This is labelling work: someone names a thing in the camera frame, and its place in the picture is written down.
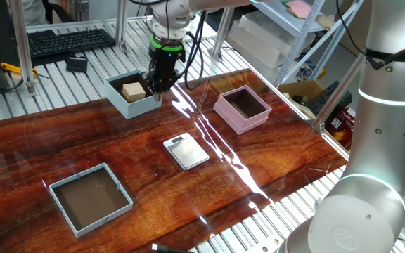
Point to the red printed carton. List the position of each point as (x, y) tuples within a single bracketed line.
[(341, 128)]

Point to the open brown cardboard box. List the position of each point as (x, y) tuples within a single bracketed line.
[(301, 88)]

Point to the person in grey shirt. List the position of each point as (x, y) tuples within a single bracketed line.
[(33, 10)]

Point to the black swivel chair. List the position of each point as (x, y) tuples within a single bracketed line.
[(56, 10)]

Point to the deep light blue box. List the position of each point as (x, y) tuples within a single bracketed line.
[(135, 109)]

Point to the black plastic case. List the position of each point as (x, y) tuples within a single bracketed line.
[(329, 98)]

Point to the silver digital scale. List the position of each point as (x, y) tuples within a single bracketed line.
[(188, 152)]

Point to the light wooden cube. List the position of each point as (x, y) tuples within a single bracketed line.
[(134, 92)]

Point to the black keyboard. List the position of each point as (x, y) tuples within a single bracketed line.
[(69, 42)]

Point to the small black box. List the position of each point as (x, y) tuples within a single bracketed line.
[(77, 65)]

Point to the pink paper sheet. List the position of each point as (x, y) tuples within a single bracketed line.
[(299, 8)]

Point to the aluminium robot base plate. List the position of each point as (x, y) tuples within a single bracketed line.
[(267, 244)]

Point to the white metal shelf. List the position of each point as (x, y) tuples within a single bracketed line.
[(294, 26)]

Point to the shallow light blue box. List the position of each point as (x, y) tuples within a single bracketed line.
[(90, 198)]

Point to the pink cardboard box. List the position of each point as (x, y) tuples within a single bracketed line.
[(244, 121)]

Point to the large brown carton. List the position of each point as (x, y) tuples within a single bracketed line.
[(350, 31)]

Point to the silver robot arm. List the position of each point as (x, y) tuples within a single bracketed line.
[(382, 123)]

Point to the aluminium frame post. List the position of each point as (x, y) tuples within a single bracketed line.
[(21, 42), (121, 24), (220, 35), (336, 95)]

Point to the glossy wood-grain mat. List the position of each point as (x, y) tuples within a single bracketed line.
[(153, 196)]

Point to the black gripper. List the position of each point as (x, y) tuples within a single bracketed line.
[(165, 63)]

